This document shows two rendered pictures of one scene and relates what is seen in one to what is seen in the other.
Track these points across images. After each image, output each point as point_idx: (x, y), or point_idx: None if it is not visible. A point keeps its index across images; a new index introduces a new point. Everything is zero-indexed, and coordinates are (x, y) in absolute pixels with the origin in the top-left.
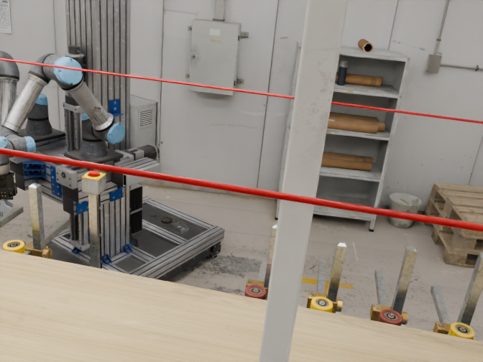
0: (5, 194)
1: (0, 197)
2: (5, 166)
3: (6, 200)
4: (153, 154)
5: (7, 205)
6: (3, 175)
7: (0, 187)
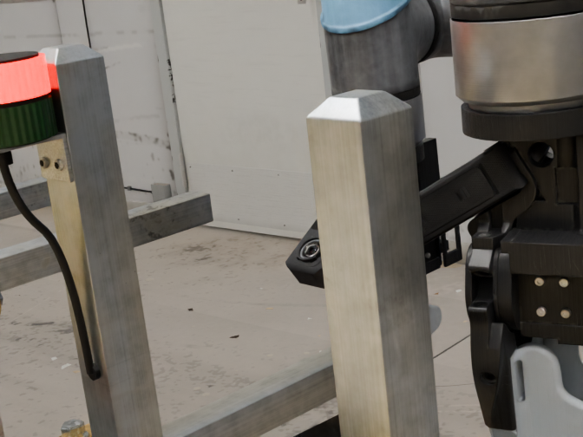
0: (566, 296)
1: (525, 321)
2: (579, 22)
3: (567, 352)
4: None
5: (579, 402)
6: (563, 116)
7: (527, 231)
